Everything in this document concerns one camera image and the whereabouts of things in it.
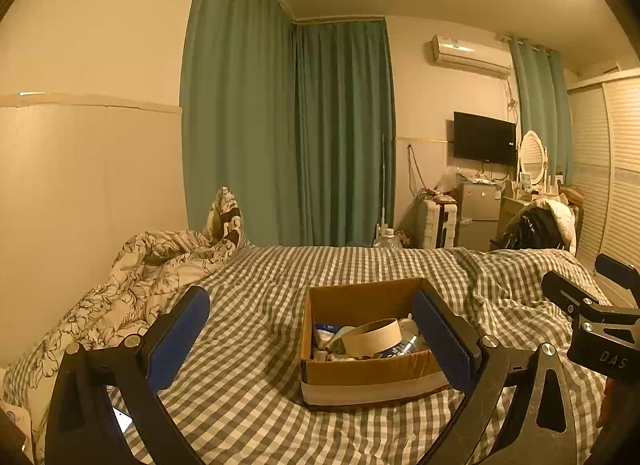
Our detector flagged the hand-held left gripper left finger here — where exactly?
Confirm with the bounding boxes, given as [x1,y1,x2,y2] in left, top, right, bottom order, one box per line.
[45,286,212,465]

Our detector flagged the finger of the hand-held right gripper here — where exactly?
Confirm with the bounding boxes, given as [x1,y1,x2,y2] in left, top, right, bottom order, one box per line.
[541,270,609,320]
[594,253,640,297]

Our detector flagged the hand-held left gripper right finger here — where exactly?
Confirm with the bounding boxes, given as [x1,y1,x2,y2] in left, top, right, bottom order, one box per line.
[411,287,592,465]

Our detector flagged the beige tape roll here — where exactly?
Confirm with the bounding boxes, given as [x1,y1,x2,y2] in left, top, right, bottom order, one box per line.
[340,318,403,357]

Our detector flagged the brown cardboard box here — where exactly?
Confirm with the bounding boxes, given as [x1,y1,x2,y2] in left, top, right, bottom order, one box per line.
[300,277,452,412]

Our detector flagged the blue white packet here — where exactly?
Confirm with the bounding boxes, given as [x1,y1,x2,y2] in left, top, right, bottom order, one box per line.
[313,323,347,342]

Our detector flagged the person's right hand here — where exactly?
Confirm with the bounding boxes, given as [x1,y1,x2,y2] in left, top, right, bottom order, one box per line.
[596,376,616,430]

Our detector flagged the black bag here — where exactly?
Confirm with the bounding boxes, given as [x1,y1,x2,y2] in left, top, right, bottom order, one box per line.
[499,205,564,251]

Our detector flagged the white jacket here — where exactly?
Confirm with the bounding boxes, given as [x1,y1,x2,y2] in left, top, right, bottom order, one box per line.
[537,197,577,254]

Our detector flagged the floral white duvet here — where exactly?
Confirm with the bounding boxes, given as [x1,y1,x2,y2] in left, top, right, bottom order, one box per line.
[10,186,252,362]

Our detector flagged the lit smartphone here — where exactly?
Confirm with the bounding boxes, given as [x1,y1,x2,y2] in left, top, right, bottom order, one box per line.
[110,405,134,434]

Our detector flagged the white louvered wardrobe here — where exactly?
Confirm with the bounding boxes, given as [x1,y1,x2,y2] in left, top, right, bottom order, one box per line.
[567,70,640,272]

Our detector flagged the beige dresser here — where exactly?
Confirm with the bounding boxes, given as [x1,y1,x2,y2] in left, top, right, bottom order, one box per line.
[497,195,532,237]

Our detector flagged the clear water bottle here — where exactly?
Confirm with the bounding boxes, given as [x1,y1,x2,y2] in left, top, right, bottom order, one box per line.
[373,227,404,250]

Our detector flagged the white suitcase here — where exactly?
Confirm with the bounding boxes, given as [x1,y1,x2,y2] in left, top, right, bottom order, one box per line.
[418,197,459,249]

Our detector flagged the silver mini fridge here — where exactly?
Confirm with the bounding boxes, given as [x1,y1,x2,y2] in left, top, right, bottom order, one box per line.
[457,180,504,251]

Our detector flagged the white oval mirror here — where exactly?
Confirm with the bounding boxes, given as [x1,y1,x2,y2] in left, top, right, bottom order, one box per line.
[518,130,549,194]

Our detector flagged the white pole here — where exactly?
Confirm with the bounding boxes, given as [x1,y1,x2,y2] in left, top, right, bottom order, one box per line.
[378,135,389,242]

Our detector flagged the narrow green curtain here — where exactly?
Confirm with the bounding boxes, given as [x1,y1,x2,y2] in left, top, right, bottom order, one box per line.
[508,35,571,186]

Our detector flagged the red white paper packet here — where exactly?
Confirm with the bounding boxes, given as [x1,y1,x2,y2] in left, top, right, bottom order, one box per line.
[0,399,34,462]

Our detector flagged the wide green curtain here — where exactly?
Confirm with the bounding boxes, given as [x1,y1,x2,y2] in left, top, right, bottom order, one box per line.
[179,0,397,249]

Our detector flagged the white air conditioner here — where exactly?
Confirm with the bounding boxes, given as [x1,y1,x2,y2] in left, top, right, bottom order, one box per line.
[429,34,514,78]

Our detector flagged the hanging wall cables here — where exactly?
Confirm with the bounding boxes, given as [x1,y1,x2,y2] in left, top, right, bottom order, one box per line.
[405,143,426,196]

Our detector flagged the black wall television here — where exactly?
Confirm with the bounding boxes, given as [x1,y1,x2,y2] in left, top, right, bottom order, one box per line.
[452,111,517,166]

